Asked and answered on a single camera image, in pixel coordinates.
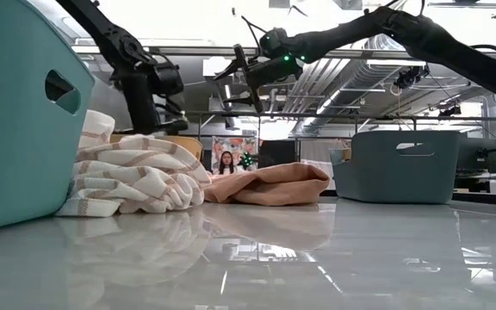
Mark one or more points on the black metal railing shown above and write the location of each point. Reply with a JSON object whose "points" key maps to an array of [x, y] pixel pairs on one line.
{"points": [[381, 117]]}

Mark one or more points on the person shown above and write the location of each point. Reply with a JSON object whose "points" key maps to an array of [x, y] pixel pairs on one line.
{"points": [[226, 163]]}

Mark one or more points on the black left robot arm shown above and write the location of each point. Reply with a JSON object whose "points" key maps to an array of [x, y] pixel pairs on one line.
{"points": [[110, 34]]}

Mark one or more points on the teal plastic bin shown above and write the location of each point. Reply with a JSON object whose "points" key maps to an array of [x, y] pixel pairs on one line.
{"points": [[15, 129]]}

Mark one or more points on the orange plaid cloth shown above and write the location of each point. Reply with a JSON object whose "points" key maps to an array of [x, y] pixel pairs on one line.
{"points": [[274, 185]]}

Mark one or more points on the black ceiling camera rig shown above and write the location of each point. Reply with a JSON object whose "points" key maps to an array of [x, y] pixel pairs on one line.
{"points": [[409, 77]]}

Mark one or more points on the black lab workstation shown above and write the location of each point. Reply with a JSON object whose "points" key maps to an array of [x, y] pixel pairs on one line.
{"points": [[489, 157]]}

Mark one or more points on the white glossy table mat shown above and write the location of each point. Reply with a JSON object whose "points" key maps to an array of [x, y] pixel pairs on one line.
{"points": [[274, 258]]}

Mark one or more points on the floral wall poster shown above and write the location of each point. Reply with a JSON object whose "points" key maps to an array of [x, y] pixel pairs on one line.
{"points": [[239, 146]]}

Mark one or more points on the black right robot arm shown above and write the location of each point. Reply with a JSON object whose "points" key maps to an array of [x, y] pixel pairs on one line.
{"points": [[424, 39]]}

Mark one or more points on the dark blue plastic bin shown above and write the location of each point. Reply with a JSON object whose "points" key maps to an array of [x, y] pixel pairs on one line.
{"points": [[394, 176]]}

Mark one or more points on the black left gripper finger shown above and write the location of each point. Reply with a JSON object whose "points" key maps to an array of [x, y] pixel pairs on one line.
{"points": [[172, 122], [144, 120]]}

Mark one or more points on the black monitor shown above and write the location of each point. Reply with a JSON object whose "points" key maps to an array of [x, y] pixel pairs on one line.
{"points": [[278, 153]]}

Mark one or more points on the white striped cloth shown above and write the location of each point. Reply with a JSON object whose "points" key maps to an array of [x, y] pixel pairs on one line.
{"points": [[136, 176]]}

